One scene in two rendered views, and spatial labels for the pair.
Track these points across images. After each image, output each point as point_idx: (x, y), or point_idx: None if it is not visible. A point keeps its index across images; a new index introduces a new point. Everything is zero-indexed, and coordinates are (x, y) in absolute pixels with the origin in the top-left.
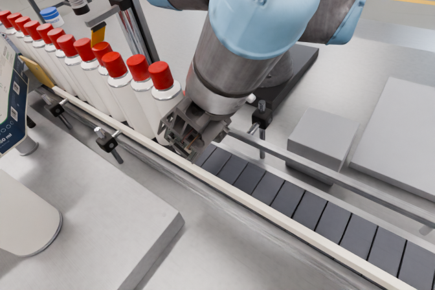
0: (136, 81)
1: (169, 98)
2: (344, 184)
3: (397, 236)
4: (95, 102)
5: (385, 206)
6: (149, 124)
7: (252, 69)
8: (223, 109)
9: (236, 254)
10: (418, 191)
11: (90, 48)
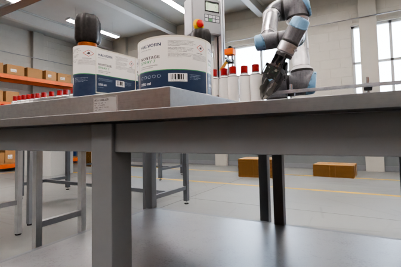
0: (243, 73)
1: (259, 73)
2: (330, 87)
3: None
4: None
5: (345, 87)
6: (238, 100)
7: (299, 33)
8: (290, 50)
9: None
10: None
11: (216, 71)
